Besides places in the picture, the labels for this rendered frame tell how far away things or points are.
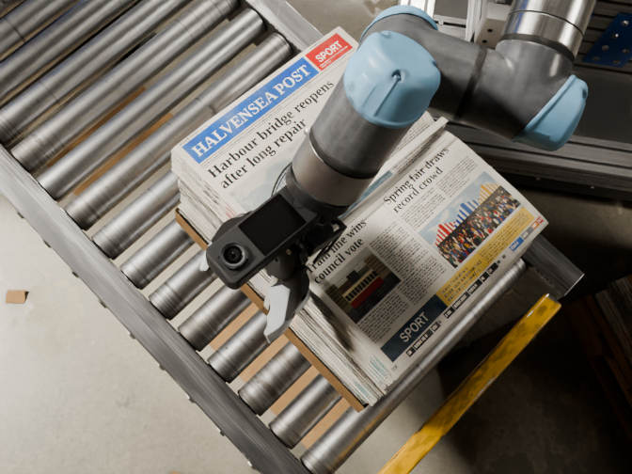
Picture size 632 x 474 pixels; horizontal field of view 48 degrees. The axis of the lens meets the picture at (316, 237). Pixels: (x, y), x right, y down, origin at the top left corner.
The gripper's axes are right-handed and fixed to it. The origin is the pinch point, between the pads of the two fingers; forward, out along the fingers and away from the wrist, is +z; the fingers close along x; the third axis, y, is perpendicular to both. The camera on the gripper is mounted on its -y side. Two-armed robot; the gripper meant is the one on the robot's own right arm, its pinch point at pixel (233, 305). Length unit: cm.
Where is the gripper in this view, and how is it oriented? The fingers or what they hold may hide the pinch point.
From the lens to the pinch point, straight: 81.6
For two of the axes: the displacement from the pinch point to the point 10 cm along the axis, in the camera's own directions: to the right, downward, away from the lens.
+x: -6.9, -7.0, 1.9
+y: 5.7, -3.7, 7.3
